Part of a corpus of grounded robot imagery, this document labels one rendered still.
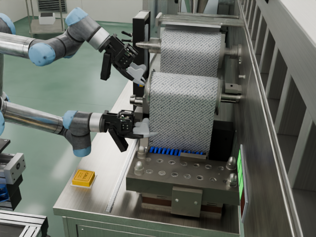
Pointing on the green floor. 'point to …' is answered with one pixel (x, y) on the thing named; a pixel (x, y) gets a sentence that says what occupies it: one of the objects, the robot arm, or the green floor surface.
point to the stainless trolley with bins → (45, 22)
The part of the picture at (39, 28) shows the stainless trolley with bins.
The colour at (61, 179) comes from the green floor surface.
